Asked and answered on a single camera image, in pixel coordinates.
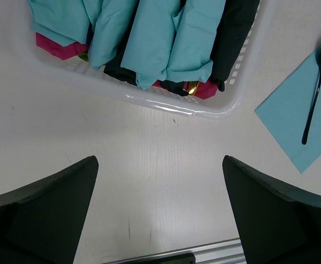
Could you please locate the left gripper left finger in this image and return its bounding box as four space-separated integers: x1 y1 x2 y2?
0 156 99 263

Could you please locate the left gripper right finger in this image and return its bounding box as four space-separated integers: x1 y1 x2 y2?
223 156 321 263

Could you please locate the teal paper napkin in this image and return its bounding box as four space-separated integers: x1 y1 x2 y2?
255 46 321 173

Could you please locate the black spoon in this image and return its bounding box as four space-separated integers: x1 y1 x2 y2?
301 49 321 145

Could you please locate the teal rolled napkin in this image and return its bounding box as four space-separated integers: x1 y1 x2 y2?
88 0 138 69
167 0 226 83
121 0 186 90
28 0 103 47

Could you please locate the dark navy rolled napkin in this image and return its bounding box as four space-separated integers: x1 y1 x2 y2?
210 0 259 92

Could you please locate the large white basket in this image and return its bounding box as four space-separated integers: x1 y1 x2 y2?
9 1 277 119

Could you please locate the aluminium mounting rail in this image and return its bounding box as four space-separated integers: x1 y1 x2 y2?
117 239 246 264

